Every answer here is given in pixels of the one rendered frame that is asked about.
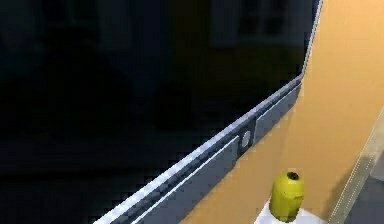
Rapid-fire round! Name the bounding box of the yellow green round vase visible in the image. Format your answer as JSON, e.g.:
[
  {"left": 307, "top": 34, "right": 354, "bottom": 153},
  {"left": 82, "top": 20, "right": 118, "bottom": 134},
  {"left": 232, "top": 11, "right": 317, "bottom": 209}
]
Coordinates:
[{"left": 268, "top": 171, "right": 305, "bottom": 224}]

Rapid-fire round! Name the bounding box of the white stand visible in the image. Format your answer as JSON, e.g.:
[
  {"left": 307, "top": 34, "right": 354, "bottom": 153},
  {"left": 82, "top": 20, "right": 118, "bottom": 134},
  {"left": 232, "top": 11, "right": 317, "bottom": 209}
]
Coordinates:
[{"left": 253, "top": 199, "right": 329, "bottom": 224}]

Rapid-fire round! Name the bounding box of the black television set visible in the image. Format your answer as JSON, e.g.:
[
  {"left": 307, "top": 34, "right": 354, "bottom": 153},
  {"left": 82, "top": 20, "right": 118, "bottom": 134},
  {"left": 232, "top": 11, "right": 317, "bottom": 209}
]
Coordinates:
[{"left": 0, "top": 0, "right": 324, "bottom": 224}]

